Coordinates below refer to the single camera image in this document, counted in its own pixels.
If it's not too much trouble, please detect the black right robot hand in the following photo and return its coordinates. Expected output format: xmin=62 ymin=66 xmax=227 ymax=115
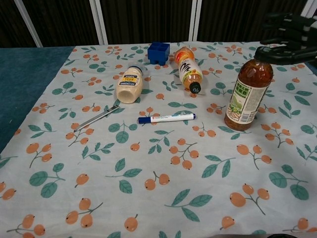
xmin=255 ymin=11 xmax=317 ymax=65

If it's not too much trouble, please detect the brown tea bottle green label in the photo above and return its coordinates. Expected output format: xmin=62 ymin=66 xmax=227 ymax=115
xmin=224 ymin=46 xmax=274 ymax=132

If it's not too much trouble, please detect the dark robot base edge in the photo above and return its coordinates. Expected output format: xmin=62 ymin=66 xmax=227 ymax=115
xmin=215 ymin=233 xmax=298 ymax=238

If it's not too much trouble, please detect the orange juice bottle black cap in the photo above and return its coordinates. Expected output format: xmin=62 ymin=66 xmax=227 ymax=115
xmin=174 ymin=47 xmax=204 ymax=95

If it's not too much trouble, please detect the mayonnaise jar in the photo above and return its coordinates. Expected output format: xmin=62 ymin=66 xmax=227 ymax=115
xmin=115 ymin=63 xmax=145 ymax=104

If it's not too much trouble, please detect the blue plastic compartment block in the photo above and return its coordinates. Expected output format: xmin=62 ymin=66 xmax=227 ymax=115
xmin=147 ymin=41 xmax=171 ymax=66

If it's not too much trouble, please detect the blue and white marker pen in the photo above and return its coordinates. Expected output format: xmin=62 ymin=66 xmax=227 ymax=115
xmin=137 ymin=113 xmax=197 ymax=124

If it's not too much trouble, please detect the white fruit print tablecloth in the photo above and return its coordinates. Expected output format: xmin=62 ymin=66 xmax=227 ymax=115
xmin=0 ymin=41 xmax=317 ymax=238

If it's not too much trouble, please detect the silver utility knife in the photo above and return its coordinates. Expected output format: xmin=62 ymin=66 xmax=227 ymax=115
xmin=73 ymin=105 xmax=120 ymax=132

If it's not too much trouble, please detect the white partition frame post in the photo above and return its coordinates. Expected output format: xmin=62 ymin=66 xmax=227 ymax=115
xmin=188 ymin=0 xmax=202 ymax=42
xmin=300 ymin=0 xmax=317 ymax=18
xmin=89 ymin=0 xmax=107 ymax=46
xmin=13 ymin=0 xmax=43 ymax=48

